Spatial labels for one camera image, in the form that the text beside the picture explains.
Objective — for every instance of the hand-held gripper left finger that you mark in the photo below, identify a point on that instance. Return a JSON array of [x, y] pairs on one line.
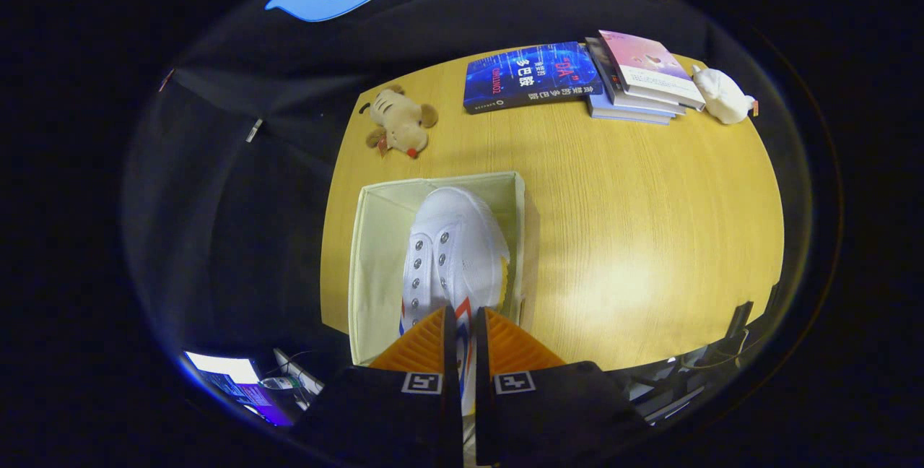
[[452, 425]]

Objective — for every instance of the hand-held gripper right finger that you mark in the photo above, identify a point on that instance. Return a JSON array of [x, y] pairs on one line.
[[484, 417]]

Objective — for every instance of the beige fabric storage box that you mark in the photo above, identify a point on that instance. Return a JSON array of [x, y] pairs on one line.
[[379, 273]]

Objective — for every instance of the white canvas shoe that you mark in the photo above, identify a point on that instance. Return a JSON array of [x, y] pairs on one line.
[[455, 230]]

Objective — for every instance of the laptop computer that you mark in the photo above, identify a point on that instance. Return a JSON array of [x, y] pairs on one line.
[[224, 368]]

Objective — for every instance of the tan plush dog toy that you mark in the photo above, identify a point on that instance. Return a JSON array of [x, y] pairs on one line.
[[401, 121]]

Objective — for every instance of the light blue book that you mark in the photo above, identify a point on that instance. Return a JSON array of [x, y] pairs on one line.
[[628, 115]]

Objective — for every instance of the blue cover book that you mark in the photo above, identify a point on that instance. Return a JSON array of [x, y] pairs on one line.
[[530, 74]]

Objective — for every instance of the silver clip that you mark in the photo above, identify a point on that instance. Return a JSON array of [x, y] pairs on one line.
[[254, 130]]

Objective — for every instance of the dark cover book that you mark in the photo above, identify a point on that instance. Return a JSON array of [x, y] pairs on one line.
[[603, 63]]

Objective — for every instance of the pink cover book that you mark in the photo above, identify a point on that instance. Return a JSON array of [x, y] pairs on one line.
[[646, 60]]

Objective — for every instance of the white plush toy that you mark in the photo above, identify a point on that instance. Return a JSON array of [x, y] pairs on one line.
[[722, 96]]

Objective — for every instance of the red clip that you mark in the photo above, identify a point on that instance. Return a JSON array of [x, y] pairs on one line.
[[166, 79]]

